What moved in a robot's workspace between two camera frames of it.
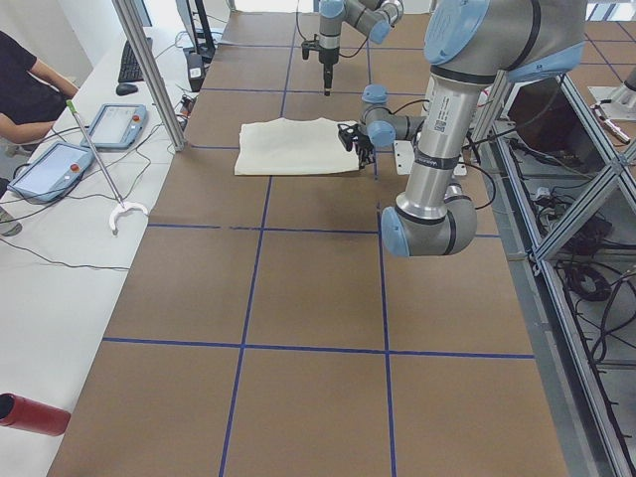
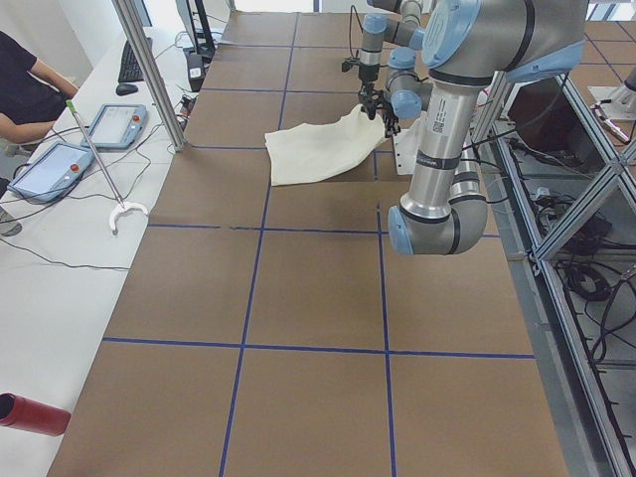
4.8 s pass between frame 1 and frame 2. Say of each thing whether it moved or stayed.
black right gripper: moved
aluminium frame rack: stayed
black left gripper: moved
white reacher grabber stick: stayed
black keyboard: stayed
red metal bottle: stayed
